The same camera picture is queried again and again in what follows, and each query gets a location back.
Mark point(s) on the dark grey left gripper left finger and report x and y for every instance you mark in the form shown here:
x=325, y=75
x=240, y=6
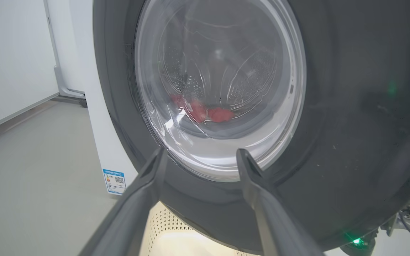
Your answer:
x=130, y=209

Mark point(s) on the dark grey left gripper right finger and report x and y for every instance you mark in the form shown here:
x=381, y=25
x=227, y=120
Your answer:
x=272, y=220

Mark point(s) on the dark grey washing machine door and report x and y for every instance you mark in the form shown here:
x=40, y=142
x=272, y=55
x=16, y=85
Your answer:
x=351, y=142

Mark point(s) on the red and white garment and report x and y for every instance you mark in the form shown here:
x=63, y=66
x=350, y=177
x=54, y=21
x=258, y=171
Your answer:
x=219, y=114

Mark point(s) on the cream perforated laundry basket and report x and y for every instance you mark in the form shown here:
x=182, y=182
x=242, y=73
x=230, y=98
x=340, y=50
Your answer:
x=176, y=245

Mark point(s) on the white washing machine body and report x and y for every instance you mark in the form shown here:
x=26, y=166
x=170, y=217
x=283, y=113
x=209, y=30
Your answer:
x=98, y=135

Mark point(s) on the blue energy label sticker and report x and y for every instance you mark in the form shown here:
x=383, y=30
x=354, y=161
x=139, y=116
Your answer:
x=114, y=181

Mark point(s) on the white board stand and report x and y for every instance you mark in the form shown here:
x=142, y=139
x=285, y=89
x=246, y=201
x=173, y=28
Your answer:
x=58, y=76

